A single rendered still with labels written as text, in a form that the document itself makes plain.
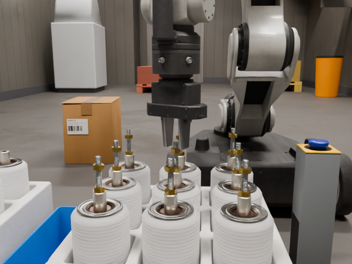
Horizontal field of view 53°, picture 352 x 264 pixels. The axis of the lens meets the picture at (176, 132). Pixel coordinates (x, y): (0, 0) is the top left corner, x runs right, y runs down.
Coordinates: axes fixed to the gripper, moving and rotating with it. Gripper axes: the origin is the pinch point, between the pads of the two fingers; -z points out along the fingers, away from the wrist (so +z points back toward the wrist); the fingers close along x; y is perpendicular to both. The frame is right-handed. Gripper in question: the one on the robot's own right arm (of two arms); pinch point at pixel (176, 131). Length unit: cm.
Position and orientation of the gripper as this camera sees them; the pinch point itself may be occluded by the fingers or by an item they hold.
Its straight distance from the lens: 66.7
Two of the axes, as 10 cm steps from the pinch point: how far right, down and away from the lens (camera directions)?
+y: -5.5, 1.7, -8.2
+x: -8.4, -1.1, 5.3
